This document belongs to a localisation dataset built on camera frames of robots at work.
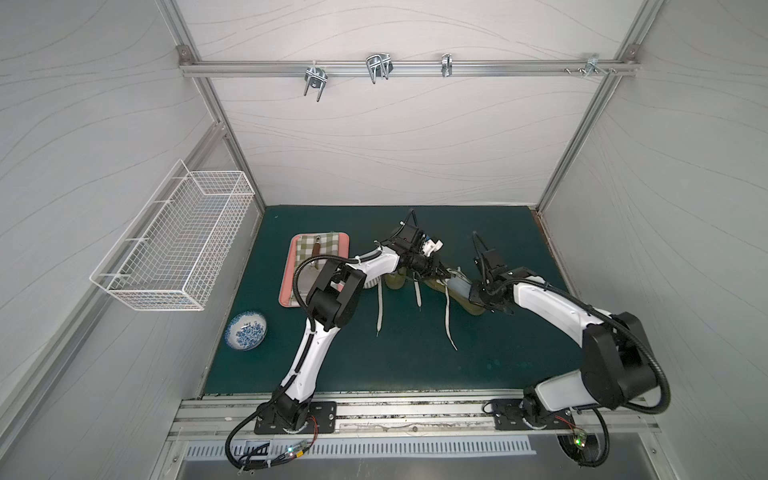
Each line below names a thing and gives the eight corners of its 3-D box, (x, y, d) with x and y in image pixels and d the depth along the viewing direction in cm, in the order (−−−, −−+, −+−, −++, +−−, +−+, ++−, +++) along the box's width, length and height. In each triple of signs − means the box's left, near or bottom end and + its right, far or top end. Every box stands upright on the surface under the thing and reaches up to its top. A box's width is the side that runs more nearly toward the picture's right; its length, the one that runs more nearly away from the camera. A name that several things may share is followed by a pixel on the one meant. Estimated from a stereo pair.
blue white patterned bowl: (222, 351, 85) (216, 347, 82) (234, 316, 92) (229, 311, 89) (263, 351, 85) (258, 347, 82) (272, 316, 92) (269, 311, 89)
